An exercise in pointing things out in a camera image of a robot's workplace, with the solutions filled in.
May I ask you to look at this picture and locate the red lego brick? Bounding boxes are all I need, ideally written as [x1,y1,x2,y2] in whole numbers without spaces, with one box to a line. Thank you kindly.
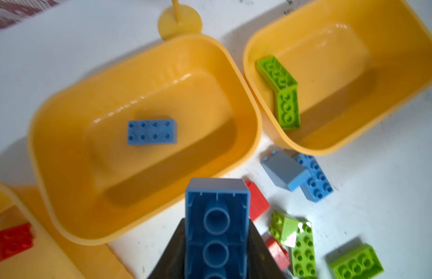
[0,223,34,262]
[265,237,290,271]
[245,180,271,222]

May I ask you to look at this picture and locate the red lego brick top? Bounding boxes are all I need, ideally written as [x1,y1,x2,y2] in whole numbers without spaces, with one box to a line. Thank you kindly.
[245,180,271,222]

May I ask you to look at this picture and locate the right yellow bin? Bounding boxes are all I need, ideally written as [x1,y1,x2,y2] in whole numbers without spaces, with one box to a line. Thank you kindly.
[243,1,432,155]

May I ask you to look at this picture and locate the blue lego brick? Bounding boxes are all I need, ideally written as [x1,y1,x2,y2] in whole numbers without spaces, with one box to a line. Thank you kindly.
[184,177,250,279]

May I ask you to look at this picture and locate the green small lego top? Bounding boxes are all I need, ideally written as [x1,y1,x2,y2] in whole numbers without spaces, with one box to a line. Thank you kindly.
[269,210,300,248]

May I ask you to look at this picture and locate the yellow plastic goblet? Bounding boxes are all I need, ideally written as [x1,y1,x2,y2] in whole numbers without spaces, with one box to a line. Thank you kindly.
[157,0,203,41]

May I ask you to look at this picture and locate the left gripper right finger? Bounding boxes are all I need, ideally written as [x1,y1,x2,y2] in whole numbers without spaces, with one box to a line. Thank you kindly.
[247,220,286,279]

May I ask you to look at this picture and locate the green lego brick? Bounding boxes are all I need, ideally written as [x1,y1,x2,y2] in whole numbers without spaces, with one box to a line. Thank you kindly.
[255,55,298,93]
[291,221,317,279]
[329,244,384,279]
[275,87,301,130]

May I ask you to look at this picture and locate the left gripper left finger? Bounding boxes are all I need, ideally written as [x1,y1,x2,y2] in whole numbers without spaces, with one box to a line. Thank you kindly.
[148,219,186,279]

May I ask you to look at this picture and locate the blue lego brick upturned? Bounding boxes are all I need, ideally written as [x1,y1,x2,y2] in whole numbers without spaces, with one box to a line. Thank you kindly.
[127,119,177,146]

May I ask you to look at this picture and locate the yellow bin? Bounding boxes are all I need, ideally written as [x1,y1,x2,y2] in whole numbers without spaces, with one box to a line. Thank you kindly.
[27,35,261,245]
[243,1,432,155]
[0,183,133,279]

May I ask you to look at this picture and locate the middle yellow bin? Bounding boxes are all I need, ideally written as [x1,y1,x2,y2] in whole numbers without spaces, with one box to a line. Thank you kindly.
[27,35,261,245]

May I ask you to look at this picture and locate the left yellow bin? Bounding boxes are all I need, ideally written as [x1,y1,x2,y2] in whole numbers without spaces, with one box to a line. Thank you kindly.
[0,183,133,279]

